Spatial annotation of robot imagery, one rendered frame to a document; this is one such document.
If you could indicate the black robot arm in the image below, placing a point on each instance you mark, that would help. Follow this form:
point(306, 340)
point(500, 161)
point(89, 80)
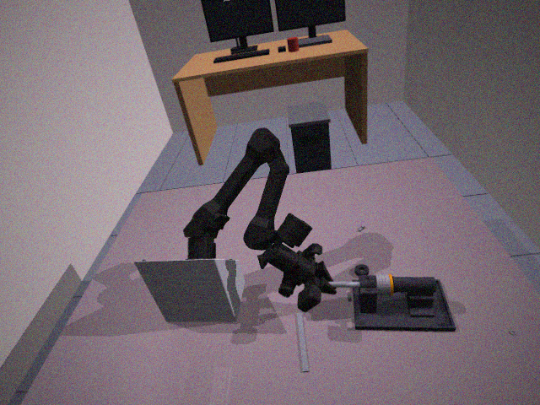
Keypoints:
point(260, 234)

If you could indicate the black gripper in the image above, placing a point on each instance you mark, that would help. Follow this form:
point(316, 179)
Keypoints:
point(312, 274)

